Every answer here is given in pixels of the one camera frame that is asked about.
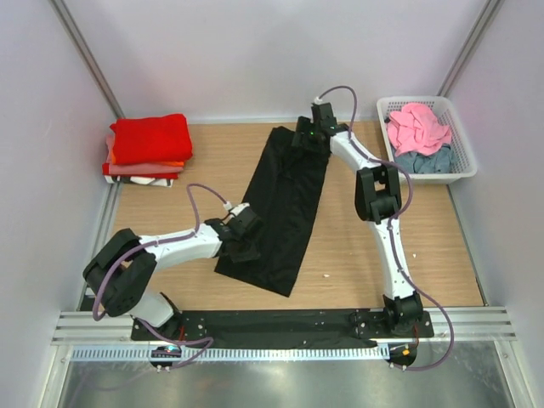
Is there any black t-shirt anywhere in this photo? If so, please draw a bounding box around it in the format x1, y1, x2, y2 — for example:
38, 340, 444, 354
215, 127, 330, 297

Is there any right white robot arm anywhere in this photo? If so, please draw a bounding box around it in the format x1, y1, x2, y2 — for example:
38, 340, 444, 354
293, 99, 423, 337

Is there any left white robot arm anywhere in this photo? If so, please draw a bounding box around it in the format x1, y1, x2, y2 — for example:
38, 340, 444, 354
82, 203, 264, 341

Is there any folded shirt stack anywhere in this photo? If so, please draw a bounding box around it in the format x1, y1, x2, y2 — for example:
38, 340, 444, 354
102, 135, 184, 188

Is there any pink t-shirt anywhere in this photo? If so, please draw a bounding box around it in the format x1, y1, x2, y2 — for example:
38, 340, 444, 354
386, 103, 452, 157

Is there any red folded t-shirt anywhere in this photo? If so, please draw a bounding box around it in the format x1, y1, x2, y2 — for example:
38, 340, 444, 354
110, 113, 193, 165

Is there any blue-grey t-shirt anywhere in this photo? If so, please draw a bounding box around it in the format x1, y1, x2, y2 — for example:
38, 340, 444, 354
394, 144, 457, 174

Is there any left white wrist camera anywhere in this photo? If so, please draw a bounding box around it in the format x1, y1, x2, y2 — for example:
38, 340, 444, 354
223, 201, 250, 217

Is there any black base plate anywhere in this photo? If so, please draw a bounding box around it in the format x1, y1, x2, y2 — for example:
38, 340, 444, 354
130, 308, 434, 351

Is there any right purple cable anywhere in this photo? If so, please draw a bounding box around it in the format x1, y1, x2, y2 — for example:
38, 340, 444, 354
314, 85, 457, 374

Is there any purple cable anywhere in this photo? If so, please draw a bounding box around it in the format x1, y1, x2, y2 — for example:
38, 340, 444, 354
91, 183, 233, 375
314, 85, 457, 374

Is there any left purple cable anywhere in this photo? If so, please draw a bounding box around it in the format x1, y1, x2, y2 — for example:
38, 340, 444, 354
91, 183, 233, 375

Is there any slotted cable duct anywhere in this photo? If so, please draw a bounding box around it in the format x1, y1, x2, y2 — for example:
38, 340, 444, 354
70, 344, 389, 362

